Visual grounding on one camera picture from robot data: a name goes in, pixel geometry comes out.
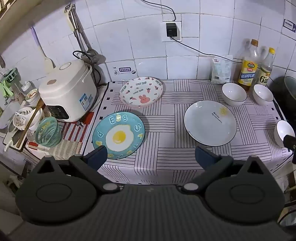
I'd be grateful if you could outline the striped white tablecloth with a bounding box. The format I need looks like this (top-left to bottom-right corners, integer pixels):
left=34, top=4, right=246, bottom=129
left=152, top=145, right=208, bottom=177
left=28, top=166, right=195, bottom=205
left=81, top=79, right=294, bottom=186

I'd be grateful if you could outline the beige woven mat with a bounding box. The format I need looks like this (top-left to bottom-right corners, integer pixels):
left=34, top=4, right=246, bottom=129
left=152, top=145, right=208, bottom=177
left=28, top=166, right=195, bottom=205
left=48, top=139, right=84, bottom=161

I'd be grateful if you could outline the wooden utensil handle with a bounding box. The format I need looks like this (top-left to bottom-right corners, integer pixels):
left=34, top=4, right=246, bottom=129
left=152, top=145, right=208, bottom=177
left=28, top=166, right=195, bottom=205
left=16, top=98, right=44, bottom=149

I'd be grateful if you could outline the white plastic strainer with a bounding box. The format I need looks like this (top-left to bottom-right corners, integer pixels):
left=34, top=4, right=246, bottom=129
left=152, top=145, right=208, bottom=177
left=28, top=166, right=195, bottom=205
left=13, top=108, right=44, bottom=137

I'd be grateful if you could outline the dark wall sticker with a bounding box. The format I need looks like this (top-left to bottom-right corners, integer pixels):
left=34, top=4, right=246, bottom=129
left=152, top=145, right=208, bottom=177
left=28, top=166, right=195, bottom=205
left=283, top=19, right=296, bottom=35

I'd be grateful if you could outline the white rice paddle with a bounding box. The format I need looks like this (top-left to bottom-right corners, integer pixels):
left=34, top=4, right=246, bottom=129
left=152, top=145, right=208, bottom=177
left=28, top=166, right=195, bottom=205
left=37, top=30, right=56, bottom=73

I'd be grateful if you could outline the yellow label cooking wine bottle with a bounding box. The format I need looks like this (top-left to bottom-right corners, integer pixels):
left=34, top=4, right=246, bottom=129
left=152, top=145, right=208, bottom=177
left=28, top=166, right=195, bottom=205
left=238, top=39, right=259, bottom=91

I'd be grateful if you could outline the green plastic basket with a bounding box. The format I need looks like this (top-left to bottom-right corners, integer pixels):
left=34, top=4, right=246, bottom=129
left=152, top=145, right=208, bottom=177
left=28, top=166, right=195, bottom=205
left=35, top=116, right=62, bottom=147

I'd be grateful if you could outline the black power adapter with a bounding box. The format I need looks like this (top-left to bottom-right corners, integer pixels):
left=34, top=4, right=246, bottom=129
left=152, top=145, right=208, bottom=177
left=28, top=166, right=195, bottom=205
left=166, top=22, right=177, bottom=37

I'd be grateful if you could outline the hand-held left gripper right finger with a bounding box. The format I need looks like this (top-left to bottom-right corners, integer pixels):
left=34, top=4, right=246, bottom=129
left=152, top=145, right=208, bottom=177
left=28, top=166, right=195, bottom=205
left=181, top=146, right=275, bottom=193

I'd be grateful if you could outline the white bowl with dark rim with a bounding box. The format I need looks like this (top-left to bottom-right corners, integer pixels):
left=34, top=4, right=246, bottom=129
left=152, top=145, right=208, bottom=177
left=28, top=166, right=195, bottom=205
left=252, top=84, right=274, bottom=106
left=274, top=120, right=295, bottom=148
left=222, top=83, right=247, bottom=106

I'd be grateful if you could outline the small printed bowl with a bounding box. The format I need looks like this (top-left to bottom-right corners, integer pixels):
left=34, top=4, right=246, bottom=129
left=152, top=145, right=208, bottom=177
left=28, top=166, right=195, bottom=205
left=25, top=88, right=40, bottom=103

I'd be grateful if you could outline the metal ladle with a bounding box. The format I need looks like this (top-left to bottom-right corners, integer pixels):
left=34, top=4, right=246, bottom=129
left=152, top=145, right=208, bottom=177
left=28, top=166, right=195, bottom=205
left=69, top=9, right=100, bottom=64

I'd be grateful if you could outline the thin black cable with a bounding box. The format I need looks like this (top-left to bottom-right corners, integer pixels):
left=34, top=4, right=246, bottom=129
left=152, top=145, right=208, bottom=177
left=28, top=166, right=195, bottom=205
left=170, top=36, right=242, bottom=63
left=141, top=0, right=176, bottom=23

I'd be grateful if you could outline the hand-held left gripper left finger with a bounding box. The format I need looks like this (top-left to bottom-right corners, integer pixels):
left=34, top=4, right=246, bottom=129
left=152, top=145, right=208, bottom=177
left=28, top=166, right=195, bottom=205
left=31, top=146, right=121, bottom=193

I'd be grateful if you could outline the black rice cooker cord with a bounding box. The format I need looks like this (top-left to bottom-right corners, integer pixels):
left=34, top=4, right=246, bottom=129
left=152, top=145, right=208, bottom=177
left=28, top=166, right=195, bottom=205
left=73, top=50, right=102, bottom=88

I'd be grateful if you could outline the clear vinegar bottle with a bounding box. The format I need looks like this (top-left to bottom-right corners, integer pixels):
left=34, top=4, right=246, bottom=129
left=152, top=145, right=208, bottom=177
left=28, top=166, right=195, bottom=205
left=257, top=47, right=275, bottom=87

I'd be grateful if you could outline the white plate with yellow print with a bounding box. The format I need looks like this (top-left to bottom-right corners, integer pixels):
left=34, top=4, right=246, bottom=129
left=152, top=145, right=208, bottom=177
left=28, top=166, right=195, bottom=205
left=184, top=100, right=237, bottom=147

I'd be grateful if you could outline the white-handled utensil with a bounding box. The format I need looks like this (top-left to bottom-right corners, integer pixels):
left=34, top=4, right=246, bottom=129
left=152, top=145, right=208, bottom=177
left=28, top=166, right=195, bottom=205
left=65, top=6, right=78, bottom=32

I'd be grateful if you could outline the white wall sticker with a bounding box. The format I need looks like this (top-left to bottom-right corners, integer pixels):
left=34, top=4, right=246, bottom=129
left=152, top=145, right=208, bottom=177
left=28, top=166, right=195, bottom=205
left=113, top=66, right=136, bottom=75

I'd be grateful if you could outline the white salt bag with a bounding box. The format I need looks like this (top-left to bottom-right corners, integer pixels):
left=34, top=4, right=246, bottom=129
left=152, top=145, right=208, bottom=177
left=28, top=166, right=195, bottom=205
left=211, top=54, right=233, bottom=84

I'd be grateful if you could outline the black wok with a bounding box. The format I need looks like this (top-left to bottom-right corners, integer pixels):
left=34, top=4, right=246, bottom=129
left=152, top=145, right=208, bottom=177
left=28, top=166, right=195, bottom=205
left=268, top=75, right=296, bottom=121

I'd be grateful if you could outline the green plastic rack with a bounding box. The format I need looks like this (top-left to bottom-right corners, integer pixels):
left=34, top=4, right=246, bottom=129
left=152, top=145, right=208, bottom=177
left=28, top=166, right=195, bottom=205
left=0, top=68, right=19, bottom=98

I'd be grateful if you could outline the red striped mat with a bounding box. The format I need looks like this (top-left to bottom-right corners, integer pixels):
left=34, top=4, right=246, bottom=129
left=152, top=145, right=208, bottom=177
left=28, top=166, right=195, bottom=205
left=58, top=111, right=95, bottom=142

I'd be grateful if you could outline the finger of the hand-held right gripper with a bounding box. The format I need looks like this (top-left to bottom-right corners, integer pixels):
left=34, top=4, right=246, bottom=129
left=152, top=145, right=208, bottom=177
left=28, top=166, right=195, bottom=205
left=283, top=134, right=296, bottom=163

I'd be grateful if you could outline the blue egg print plate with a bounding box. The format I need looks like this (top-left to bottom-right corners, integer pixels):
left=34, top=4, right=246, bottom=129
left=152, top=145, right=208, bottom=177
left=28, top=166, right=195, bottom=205
left=92, top=112, right=146, bottom=160

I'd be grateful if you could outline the rabbit print white plate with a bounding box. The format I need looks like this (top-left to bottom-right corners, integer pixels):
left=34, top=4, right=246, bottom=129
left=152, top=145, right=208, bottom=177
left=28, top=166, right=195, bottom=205
left=119, top=76, right=164, bottom=108

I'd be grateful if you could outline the white rice cooker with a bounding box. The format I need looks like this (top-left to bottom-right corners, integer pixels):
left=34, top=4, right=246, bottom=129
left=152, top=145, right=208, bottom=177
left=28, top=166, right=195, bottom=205
left=38, top=60, right=99, bottom=122

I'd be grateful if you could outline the white wall socket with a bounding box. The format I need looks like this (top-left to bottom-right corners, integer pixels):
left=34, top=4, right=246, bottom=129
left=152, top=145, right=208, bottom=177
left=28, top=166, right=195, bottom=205
left=162, top=20, right=182, bottom=42

